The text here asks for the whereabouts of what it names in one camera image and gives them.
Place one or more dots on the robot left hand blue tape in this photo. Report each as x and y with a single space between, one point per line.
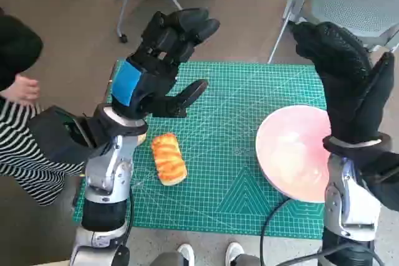
149 73

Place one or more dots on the robot right hand black glove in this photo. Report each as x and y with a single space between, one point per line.
346 91

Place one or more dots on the round toy bread bun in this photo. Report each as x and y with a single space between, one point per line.
142 139

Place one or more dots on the pink bowl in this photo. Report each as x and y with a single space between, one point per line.
286 147

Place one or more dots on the long striped toy bread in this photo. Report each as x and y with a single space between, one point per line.
168 160

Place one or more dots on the robot left arm silver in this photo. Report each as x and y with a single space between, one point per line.
106 166

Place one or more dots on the grey chair with casters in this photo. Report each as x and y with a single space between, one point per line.
124 4

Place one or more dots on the green cutting mat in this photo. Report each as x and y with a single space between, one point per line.
218 107

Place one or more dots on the person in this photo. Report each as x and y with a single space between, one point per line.
18 160

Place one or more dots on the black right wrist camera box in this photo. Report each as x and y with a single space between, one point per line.
386 178

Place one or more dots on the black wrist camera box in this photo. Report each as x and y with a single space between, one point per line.
386 178
53 141

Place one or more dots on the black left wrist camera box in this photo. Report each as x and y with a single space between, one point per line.
53 141

